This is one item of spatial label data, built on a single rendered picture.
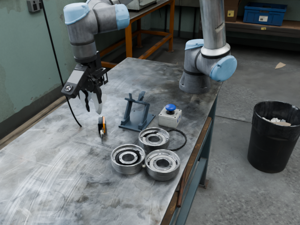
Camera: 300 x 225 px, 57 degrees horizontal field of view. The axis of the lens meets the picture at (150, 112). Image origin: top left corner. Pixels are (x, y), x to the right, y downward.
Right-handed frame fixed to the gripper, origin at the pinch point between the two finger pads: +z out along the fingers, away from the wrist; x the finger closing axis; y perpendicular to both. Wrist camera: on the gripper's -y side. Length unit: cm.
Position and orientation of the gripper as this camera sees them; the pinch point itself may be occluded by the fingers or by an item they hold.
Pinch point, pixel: (92, 110)
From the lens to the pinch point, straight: 100.7
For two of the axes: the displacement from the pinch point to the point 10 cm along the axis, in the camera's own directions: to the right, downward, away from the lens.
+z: 0.7, 8.4, 5.3
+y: 4.6, -5.0, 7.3
